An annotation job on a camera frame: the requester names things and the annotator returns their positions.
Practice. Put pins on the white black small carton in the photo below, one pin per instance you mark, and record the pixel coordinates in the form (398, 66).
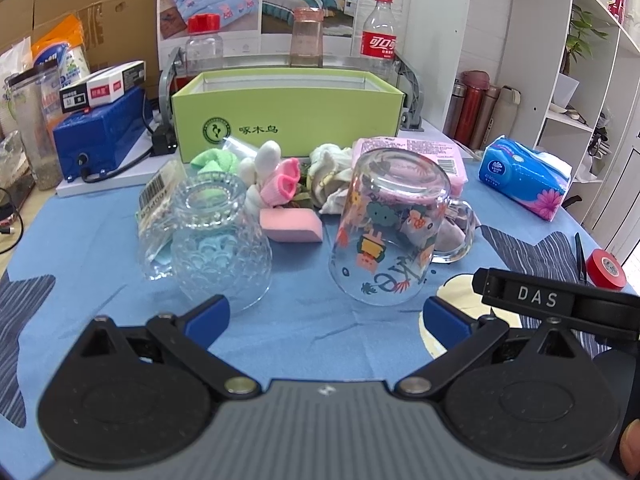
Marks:
(102, 87)

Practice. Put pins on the person's hand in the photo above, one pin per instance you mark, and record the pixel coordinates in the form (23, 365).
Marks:
(630, 448)

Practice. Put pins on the printed clear glass mug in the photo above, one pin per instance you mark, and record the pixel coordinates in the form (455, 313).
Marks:
(399, 217)

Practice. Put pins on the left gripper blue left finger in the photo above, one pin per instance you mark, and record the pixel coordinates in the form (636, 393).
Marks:
(207, 322)

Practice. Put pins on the pink white sock bundle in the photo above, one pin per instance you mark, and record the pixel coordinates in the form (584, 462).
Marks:
(271, 180)

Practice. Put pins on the white cream sock bundle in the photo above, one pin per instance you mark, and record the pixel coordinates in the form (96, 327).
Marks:
(328, 177)

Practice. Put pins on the blue table cloth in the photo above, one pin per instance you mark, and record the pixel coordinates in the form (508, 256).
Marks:
(304, 328)

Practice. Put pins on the orange white detergent bag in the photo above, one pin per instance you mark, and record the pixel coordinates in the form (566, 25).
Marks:
(63, 69)

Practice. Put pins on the pink clear plastic bottle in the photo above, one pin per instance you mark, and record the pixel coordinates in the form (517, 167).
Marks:
(307, 38)

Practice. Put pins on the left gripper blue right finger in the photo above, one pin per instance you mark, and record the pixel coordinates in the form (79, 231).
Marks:
(446, 323)

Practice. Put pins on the red cap clear jar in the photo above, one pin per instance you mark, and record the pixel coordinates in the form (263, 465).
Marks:
(204, 48)

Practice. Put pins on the red tape roll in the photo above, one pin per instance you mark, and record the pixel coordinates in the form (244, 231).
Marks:
(605, 271)

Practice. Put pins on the blue tissue pack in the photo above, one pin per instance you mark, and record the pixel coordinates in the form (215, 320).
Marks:
(538, 181)

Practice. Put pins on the tall clear plastic jar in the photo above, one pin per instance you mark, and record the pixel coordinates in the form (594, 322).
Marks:
(36, 106)

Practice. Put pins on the clear zip bag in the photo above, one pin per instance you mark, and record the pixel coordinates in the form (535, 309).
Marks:
(155, 220)

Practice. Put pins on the textured clear glass cup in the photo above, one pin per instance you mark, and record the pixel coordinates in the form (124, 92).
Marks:
(218, 248)

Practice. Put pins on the red thermos bottle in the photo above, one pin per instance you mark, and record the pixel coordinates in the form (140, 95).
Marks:
(476, 84)

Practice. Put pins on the pink sponge block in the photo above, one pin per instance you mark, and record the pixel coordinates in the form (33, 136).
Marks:
(291, 225)

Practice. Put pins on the cola bottle red label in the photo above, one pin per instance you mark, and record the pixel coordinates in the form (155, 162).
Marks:
(378, 40)

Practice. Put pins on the blue metal machine box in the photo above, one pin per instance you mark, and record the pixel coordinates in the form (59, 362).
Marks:
(96, 142)

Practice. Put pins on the green cardboard box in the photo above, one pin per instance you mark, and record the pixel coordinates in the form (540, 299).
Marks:
(300, 108)

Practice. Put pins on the pink tissue pack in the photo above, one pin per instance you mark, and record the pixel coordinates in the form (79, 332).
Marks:
(446, 155)

